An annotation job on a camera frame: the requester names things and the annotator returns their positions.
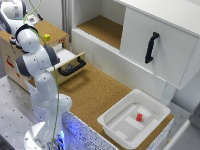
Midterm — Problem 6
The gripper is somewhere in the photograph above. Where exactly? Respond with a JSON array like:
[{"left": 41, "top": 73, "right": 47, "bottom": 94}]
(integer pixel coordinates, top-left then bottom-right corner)
[{"left": 25, "top": 13, "right": 44, "bottom": 27}]

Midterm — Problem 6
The yellow block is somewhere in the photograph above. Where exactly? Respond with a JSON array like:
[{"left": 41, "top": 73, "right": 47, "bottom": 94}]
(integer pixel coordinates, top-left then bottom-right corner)
[{"left": 43, "top": 33, "right": 52, "bottom": 42}]

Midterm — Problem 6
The wooden drawer box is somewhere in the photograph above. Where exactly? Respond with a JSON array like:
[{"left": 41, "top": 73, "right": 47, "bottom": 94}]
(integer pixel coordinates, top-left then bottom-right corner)
[{"left": 0, "top": 19, "right": 71, "bottom": 93}]

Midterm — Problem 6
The wooden drawer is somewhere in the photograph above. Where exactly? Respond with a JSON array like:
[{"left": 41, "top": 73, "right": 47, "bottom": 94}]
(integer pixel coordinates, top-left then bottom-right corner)
[{"left": 45, "top": 47, "right": 88, "bottom": 81}]

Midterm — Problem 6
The white cabinet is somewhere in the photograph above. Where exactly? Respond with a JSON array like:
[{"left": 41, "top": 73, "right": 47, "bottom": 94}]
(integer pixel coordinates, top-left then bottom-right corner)
[{"left": 71, "top": 0, "right": 200, "bottom": 107}]

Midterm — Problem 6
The white plastic box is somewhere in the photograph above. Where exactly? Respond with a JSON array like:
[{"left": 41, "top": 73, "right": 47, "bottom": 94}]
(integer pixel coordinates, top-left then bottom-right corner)
[{"left": 96, "top": 88, "right": 172, "bottom": 150}]

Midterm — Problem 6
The white sliding door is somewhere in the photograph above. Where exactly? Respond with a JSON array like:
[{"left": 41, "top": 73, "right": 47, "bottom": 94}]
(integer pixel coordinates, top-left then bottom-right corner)
[{"left": 119, "top": 6, "right": 200, "bottom": 90}]

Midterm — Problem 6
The pink block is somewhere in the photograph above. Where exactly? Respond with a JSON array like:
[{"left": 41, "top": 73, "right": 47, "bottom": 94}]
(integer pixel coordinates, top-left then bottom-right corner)
[{"left": 135, "top": 113, "right": 144, "bottom": 122}]

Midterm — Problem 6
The black drawer handle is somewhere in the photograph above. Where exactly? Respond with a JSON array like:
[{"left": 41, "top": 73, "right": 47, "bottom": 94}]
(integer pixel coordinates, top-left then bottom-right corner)
[{"left": 57, "top": 56, "right": 87, "bottom": 77}]

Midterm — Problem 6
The green cable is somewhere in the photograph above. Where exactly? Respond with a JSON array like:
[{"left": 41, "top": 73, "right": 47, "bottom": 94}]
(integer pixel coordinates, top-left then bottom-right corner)
[{"left": 22, "top": 0, "right": 62, "bottom": 150}]

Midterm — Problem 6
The black door handle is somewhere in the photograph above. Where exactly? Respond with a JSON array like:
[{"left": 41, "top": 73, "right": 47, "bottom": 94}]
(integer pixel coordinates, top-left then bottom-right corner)
[{"left": 144, "top": 31, "right": 161, "bottom": 65}]

